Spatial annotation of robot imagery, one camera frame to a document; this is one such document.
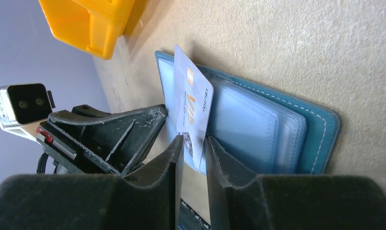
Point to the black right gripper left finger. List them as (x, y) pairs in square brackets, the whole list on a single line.
[(147, 199)]

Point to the blue leather card holder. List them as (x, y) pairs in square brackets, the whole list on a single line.
[(267, 130)]

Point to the yellow left bin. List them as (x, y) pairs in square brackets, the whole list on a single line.
[(92, 26)]

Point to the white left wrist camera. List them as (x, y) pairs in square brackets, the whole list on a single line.
[(23, 107)]

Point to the VIP card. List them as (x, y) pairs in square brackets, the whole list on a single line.
[(194, 94)]

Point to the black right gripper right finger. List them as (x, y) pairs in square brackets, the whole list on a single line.
[(241, 199)]

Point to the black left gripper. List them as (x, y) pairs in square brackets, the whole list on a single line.
[(87, 140)]

